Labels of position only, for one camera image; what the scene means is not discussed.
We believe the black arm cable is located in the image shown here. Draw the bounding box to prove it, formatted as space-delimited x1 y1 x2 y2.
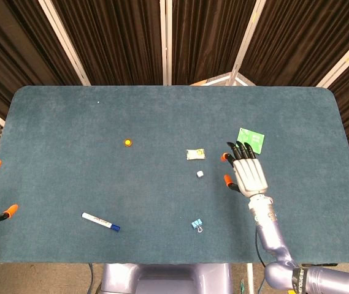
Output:
255 225 267 268

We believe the white marker with blue cap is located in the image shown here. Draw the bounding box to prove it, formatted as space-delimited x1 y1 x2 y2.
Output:
81 211 121 233

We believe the yellow clear plastic sachet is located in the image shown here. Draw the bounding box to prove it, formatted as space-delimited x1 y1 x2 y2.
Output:
185 148 206 161

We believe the green flat packet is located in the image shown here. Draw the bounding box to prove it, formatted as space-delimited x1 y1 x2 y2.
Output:
237 127 266 155

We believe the white screen foot frame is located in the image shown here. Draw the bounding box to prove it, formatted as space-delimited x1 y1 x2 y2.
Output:
189 71 257 87

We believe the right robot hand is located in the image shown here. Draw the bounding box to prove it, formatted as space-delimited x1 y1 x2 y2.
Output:
220 140 269 198

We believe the blue felt table cover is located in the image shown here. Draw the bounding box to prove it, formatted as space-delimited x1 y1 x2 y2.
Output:
0 85 349 265

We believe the blue patterned binder clip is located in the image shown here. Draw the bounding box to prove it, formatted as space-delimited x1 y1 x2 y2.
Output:
190 218 204 234

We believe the purple robot torso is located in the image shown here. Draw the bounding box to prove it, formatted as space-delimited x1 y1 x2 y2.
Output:
99 262 235 294

